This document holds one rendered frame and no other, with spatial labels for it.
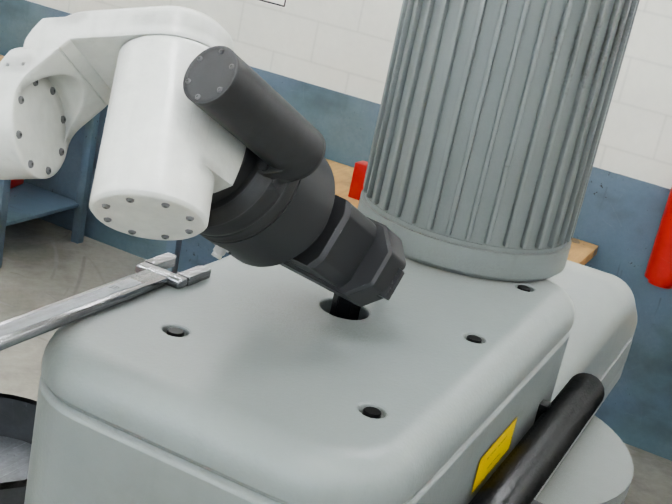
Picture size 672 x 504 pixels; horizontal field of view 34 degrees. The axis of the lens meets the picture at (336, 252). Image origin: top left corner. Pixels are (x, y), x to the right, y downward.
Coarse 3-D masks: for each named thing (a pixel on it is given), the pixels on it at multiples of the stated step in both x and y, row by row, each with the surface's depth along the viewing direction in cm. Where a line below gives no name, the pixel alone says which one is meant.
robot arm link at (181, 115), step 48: (144, 48) 61; (192, 48) 61; (144, 96) 60; (192, 96) 58; (240, 96) 58; (144, 144) 58; (192, 144) 59; (240, 144) 63; (288, 144) 62; (96, 192) 59; (144, 192) 58; (192, 192) 59; (240, 192) 64; (288, 192) 66; (240, 240) 67
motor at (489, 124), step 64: (448, 0) 90; (512, 0) 88; (576, 0) 88; (448, 64) 91; (512, 64) 89; (576, 64) 90; (384, 128) 98; (448, 128) 92; (512, 128) 91; (576, 128) 93; (384, 192) 98; (448, 192) 93; (512, 192) 93; (576, 192) 96; (448, 256) 94; (512, 256) 94
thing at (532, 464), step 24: (576, 384) 99; (600, 384) 101; (552, 408) 94; (576, 408) 95; (528, 432) 89; (552, 432) 89; (576, 432) 93; (528, 456) 84; (552, 456) 86; (504, 480) 80; (528, 480) 81
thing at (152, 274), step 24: (144, 264) 81; (168, 264) 83; (96, 288) 75; (120, 288) 75; (144, 288) 77; (48, 312) 70; (72, 312) 70; (96, 312) 72; (0, 336) 65; (24, 336) 66
